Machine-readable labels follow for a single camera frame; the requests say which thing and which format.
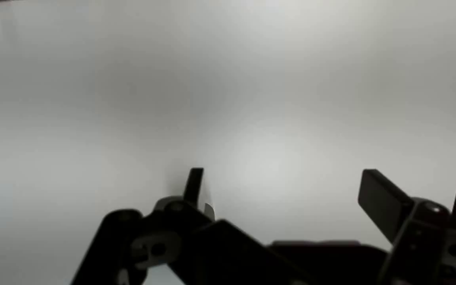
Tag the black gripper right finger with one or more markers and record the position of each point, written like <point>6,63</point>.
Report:
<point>386,202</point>

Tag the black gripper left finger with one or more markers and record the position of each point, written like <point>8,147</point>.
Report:
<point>133,231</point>

